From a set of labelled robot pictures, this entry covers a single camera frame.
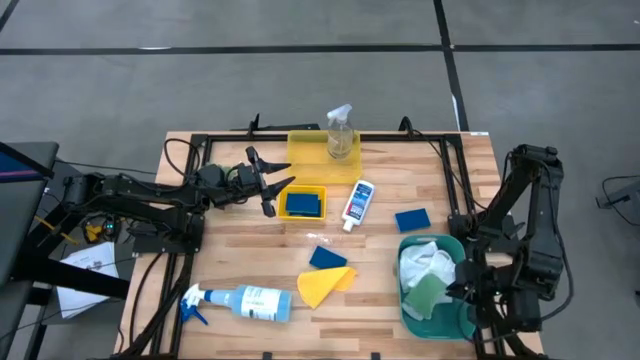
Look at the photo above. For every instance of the blue liquid spray bottle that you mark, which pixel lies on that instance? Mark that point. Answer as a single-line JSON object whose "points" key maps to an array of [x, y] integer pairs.
{"points": [[255, 302]]}

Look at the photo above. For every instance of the white paper sheets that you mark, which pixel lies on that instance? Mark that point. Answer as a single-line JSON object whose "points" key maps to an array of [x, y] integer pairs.
{"points": [[85, 255]]}

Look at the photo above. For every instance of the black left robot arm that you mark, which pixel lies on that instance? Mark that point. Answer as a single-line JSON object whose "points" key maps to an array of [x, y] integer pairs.
{"points": [[140, 192]]}

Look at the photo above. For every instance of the clear plastic spray bottle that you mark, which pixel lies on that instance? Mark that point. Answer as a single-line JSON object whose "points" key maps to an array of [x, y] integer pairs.
{"points": [[341, 142]]}

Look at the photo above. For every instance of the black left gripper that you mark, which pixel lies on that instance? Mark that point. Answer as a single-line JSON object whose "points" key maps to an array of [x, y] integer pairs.
{"points": [[237, 182]]}

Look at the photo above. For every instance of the monitor with blue screen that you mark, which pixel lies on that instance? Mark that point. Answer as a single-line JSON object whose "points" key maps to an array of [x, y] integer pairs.
{"points": [[20, 167]]}

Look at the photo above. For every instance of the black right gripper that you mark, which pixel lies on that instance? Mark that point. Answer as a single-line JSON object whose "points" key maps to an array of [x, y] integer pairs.
{"points": [[465, 280]]}

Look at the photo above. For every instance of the black side desk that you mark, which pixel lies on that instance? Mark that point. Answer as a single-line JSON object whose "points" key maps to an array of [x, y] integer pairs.
{"points": [[20, 225]]}

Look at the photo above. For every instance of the large translucent yellow bin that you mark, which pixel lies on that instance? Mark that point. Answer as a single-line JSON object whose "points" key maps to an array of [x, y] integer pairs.
{"points": [[310, 160]]}

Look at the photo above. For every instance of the teal plastic tub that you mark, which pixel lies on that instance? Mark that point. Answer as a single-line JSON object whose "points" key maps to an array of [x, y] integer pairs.
{"points": [[440, 327]]}

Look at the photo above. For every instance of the yellow cloth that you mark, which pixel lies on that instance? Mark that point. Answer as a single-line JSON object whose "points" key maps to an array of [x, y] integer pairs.
{"points": [[320, 287]]}

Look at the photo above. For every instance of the yellow connector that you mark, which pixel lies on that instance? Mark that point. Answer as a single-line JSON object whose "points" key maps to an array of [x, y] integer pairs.
{"points": [[93, 233]]}

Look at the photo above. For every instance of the green cloth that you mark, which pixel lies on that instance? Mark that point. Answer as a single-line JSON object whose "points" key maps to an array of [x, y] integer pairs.
{"points": [[425, 297]]}

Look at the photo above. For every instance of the white cloth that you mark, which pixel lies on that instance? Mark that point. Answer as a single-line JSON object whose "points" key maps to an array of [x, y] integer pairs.
{"points": [[420, 262]]}

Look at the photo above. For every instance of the grey equipment base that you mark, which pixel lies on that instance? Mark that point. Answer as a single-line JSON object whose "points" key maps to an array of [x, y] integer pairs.
{"points": [[620, 195]]}

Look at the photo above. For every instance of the black edge clamp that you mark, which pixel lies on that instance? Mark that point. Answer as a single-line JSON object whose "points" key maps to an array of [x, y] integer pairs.
{"points": [[375, 356], [267, 356]]}

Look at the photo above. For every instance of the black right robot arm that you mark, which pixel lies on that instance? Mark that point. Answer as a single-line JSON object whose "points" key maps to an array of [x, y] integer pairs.
{"points": [[542, 225]]}

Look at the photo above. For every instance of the black box with green light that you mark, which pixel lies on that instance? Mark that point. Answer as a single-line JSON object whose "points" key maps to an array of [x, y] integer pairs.
{"points": [[109, 231]]}

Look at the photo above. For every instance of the small slotted yellow basket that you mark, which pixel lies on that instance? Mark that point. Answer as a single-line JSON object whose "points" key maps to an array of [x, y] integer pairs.
{"points": [[281, 202]]}

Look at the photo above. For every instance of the white lotion bottle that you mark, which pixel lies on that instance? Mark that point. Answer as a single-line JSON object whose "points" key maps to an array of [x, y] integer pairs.
{"points": [[358, 202]]}

